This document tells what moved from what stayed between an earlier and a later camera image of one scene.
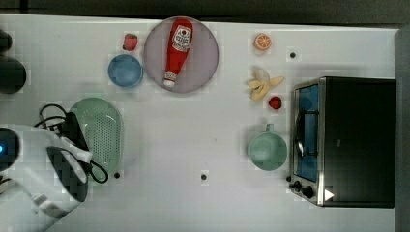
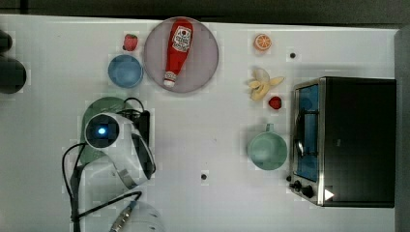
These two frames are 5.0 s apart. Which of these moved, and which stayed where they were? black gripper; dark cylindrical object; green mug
Moved: black gripper
Stayed: green mug; dark cylindrical object
